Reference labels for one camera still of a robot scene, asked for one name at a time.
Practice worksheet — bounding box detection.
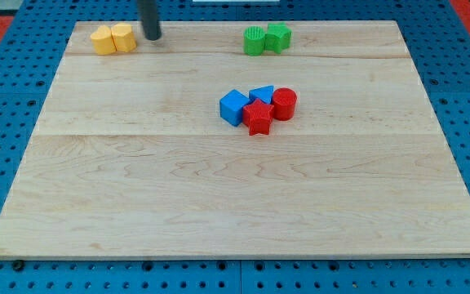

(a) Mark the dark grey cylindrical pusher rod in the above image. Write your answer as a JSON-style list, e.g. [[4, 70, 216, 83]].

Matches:
[[137, 0, 162, 41]]

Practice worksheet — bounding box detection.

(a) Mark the green star block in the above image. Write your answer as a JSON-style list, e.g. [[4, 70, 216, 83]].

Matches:
[[264, 22, 292, 54]]

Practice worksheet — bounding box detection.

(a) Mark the red star block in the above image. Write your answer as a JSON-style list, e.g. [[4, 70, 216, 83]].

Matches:
[[242, 99, 274, 136]]

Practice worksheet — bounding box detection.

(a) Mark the yellow pentagon block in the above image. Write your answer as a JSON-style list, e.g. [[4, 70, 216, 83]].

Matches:
[[111, 23, 137, 52]]

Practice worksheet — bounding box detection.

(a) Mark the yellow heart block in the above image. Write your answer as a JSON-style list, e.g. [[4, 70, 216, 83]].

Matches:
[[90, 25, 117, 56]]

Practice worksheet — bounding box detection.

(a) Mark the green cylinder block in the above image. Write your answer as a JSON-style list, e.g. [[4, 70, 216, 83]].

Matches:
[[243, 26, 265, 56]]

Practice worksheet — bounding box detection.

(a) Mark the blue cube block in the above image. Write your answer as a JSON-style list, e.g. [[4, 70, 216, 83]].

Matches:
[[219, 90, 251, 127]]

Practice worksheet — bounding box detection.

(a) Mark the blue triangle block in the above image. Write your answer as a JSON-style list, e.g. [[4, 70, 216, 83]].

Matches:
[[249, 85, 274, 104]]

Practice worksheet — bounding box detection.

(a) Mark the red cylinder block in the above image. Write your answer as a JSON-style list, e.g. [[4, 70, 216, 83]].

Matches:
[[272, 87, 297, 121]]

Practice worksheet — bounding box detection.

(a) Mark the light wooden board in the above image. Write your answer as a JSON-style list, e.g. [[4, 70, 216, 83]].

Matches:
[[0, 20, 470, 261]]

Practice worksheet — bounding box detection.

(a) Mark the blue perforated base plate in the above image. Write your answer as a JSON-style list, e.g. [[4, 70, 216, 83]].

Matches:
[[0, 0, 470, 293]]

